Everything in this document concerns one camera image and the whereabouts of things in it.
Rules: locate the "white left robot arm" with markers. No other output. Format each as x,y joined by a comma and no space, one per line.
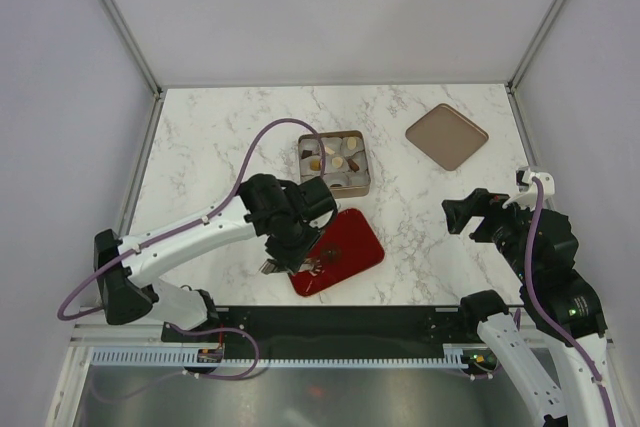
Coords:
130,268

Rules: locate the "aluminium frame post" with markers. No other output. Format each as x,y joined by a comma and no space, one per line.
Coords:
123,31
547,23

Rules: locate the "gold square tin box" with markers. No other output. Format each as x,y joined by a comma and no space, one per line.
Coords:
342,156

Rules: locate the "red rectangular tray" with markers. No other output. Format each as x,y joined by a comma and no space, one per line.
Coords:
348,247

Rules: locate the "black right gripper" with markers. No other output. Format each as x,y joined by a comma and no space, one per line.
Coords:
479,201

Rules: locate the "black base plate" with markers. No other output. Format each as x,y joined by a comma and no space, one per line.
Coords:
323,332

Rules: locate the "right aluminium frame post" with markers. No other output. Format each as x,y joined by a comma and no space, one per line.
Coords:
547,23

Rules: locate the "left aluminium frame post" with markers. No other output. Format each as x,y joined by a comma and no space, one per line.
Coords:
123,31

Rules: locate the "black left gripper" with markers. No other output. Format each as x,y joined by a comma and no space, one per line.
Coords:
291,260

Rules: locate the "gold tin lid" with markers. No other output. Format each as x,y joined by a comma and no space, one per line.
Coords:
446,136

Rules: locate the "white slotted cable duct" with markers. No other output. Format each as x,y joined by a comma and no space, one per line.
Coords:
192,357

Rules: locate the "metal tongs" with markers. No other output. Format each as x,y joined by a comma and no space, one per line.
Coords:
310,265

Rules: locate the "brown square chocolate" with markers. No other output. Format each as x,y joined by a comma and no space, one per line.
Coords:
353,165

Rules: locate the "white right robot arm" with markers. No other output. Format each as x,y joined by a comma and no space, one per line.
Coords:
539,246

